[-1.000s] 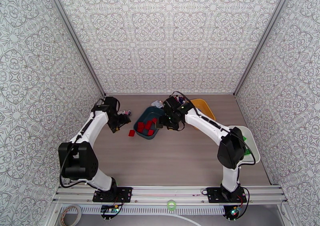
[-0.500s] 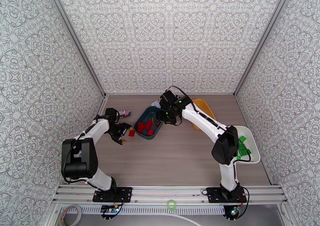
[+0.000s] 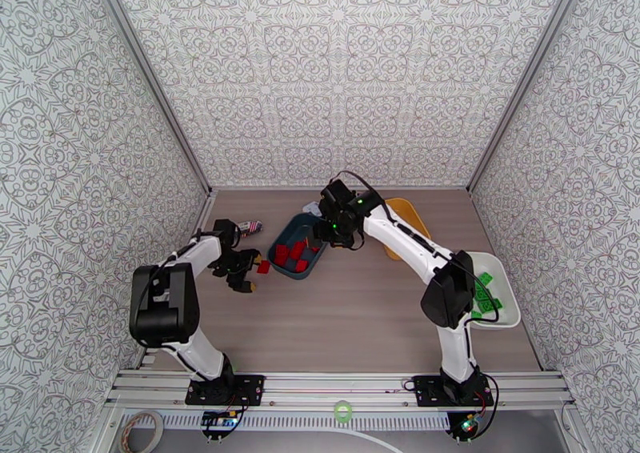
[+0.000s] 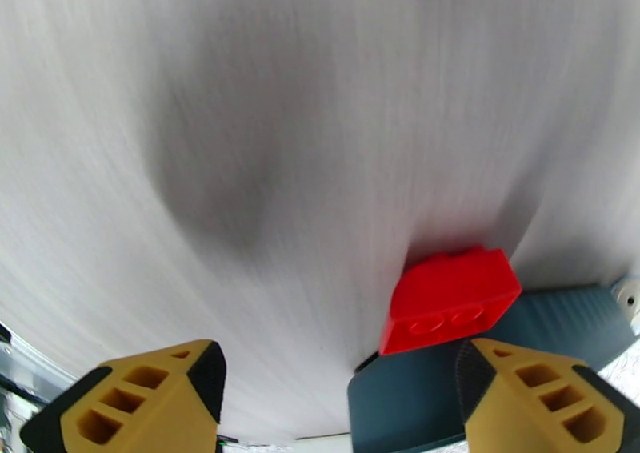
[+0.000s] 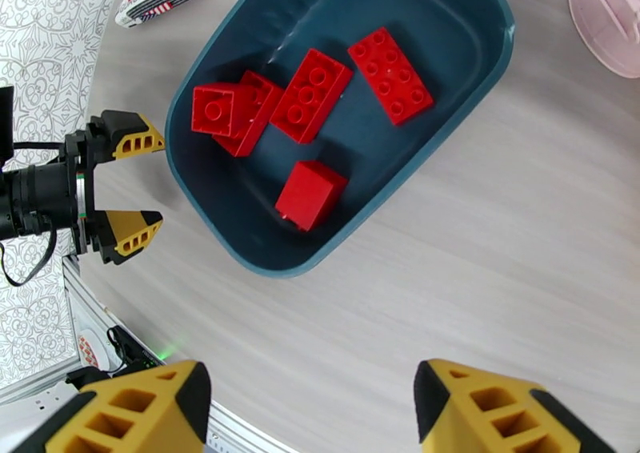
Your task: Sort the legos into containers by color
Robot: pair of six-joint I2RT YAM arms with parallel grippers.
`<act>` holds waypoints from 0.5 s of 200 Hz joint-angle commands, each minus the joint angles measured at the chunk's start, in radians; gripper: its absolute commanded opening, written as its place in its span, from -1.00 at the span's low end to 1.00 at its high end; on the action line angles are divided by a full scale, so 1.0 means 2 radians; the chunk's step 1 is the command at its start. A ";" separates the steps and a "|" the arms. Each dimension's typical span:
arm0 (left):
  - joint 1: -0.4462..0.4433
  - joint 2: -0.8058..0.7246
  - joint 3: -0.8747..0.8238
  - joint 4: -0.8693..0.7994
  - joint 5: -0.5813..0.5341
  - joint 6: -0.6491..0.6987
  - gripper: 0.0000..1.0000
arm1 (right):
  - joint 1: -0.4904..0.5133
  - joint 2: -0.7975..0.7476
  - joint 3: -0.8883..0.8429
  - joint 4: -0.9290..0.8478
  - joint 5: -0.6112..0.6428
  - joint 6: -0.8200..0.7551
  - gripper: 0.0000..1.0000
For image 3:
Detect aluminium frame rail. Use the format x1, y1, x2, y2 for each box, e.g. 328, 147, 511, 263
105, 370, 574, 407

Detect left circuit board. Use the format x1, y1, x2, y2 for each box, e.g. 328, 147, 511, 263
201, 411, 238, 430

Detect green toy bricks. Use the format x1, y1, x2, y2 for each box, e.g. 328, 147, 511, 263
467, 259, 502, 326

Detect teal plastic bin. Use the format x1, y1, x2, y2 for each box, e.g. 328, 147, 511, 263
267, 212, 329, 283

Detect white plastic bin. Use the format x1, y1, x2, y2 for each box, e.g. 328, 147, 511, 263
462, 251, 522, 329

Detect aluminium corner post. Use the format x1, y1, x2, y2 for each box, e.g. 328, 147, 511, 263
87, 0, 214, 193
467, 0, 589, 193

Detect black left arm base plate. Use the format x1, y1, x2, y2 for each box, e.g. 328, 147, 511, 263
185, 374, 265, 407

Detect beige tape roll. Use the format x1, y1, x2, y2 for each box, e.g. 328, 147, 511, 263
119, 410, 165, 453

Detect yellow plastic bin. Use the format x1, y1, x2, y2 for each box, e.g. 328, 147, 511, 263
383, 197, 432, 262

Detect white tube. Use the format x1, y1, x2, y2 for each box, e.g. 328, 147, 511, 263
319, 428, 403, 453

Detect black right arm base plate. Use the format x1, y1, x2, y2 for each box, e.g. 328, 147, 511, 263
414, 374, 495, 407

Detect white slotted cable duct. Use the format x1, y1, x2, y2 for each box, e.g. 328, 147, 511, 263
165, 412, 451, 430

